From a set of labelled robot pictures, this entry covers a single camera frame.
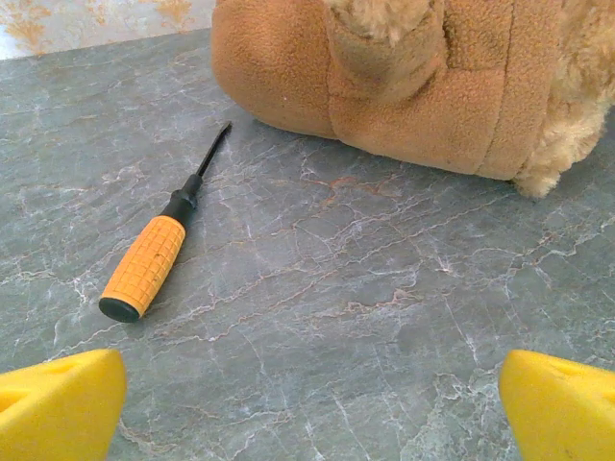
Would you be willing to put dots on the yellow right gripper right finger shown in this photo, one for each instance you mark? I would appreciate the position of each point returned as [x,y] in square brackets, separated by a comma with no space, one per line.
[562,413]

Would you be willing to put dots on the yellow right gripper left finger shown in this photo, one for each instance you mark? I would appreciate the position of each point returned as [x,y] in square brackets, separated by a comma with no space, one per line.
[53,413]

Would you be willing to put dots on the brown plush toy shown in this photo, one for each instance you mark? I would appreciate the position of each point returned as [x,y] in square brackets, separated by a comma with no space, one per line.
[394,72]

